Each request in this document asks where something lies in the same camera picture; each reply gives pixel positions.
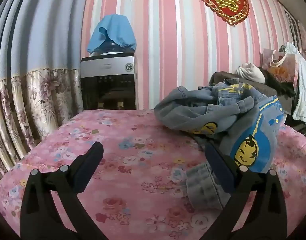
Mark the water dispenser bottle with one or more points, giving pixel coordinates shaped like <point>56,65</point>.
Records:
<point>114,48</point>

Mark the pink floral bed sheet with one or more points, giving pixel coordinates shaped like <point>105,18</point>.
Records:
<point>133,155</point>

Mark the black cloth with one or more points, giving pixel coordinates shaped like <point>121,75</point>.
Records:
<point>280,86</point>

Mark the blue floral curtain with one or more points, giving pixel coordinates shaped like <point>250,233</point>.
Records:
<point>30,55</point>

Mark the cream folded cloth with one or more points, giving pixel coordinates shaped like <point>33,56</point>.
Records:
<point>251,72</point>

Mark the white lace cloth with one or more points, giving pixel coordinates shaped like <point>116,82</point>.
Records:
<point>304,92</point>

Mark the blue cloth cover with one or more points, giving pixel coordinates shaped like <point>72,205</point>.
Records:
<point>113,30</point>

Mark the brown sofa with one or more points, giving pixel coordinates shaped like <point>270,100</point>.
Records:
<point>270,90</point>

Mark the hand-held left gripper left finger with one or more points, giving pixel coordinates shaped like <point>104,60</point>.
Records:
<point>85,170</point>

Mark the grey printed denim jacket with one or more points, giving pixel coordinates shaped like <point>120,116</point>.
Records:
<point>218,115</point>

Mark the pink gift bag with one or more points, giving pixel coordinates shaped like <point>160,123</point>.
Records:
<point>280,67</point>

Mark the silver black water dispenser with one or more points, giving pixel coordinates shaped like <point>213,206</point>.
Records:
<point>106,80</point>

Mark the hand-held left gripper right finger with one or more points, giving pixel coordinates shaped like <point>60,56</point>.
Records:
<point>220,167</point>

